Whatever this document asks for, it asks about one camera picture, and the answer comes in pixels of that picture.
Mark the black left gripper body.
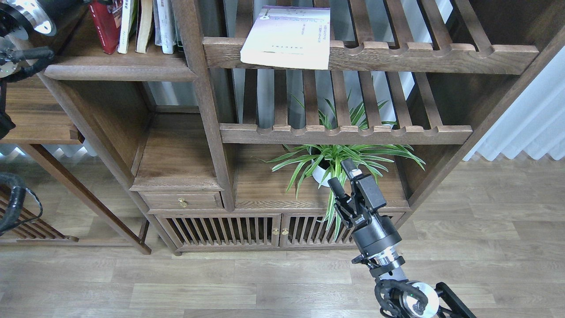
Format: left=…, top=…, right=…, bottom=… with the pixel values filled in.
left=36, top=0, right=92, bottom=20

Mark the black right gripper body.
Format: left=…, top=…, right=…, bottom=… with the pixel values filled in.
left=335, top=199, right=401, bottom=261

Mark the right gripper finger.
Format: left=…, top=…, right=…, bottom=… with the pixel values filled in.
left=328, top=177, right=358, bottom=217
left=341, top=159, right=387, bottom=212

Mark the red paperback book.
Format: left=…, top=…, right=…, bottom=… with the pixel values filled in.
left=89, top=0, right=123, bottom=54

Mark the white lavender paperback book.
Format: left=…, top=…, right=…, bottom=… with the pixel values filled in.
left=240, top=5, right=331, bottom=70

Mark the yellow green paperback book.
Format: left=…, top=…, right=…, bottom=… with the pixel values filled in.
left=117, top=0, right=139, bottom=54

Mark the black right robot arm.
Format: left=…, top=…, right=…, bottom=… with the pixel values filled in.
left=328, top=159, right=474, bottom=318

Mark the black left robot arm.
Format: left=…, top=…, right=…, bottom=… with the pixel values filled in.
left=0, top=0, right=90, bottom=234

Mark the white plant pot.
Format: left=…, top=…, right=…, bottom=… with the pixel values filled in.
left=312, top=159, right=339, bottom=187

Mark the green spider plant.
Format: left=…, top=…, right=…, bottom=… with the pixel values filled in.
left=261, top=91, right=426, bottom=241

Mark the tan upright book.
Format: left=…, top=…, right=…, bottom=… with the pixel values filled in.
left=136, top=0, right=154, bottom=53

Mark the white upright book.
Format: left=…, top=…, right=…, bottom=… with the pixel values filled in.
left=153, top=0, right=177, bottom=54

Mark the dark green upright book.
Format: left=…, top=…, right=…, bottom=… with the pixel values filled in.
left=175, top=18, right=184, bottom=52

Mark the dark wooden bookshelf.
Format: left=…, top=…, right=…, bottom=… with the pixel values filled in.
left=10, top=0, right=564, bottom=254

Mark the brass drawer knob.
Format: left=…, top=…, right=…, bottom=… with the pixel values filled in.
left=178, top=198, right=188, bottom=208

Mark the white curtain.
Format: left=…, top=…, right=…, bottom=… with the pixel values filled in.
left=463, top=48, right=565, bottom=161

